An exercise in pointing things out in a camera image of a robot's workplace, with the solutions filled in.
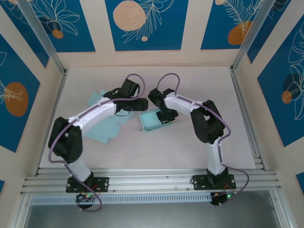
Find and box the left controller board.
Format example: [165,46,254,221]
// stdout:
[75,192,98,203]

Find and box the controller board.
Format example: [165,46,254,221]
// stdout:
[75,192,98,203]
[210,191,238,206]

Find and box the right controller board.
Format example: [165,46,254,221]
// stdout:
[210,191,238,206]

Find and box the right arm's purple cable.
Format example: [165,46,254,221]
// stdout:
[157,72,250,207]

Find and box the arm's purple cable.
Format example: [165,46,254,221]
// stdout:
[48,73,146,212]
[157,72,250,207]

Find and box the blue floral wall panel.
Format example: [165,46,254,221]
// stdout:
[29,0,96,53]
[200,0,263,50]
[247,0,304,64]
[105,0,190,52]
[257,22,304,148]
[0,33,41,153]

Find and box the aluminium mounting rail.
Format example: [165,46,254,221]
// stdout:
[20,167,283,197]

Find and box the aluminium side rail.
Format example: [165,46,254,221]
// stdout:
[228,66,266,171]
[35,68,68,177]

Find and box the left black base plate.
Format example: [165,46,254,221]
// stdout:
[66,176,110,193]

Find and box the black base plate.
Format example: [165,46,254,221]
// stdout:
[191,174,236,190]
[66,176,110,193]

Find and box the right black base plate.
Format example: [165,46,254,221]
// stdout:
[191,174,236,190]

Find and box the grey slotted cable duct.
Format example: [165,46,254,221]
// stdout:
[30,192,213,206]

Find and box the left arm's purple cable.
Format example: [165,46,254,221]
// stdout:
[48,73,146,212]

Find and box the aluminium frame post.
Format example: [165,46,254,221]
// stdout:
[231,0,287,72]
[16,0,69,75]

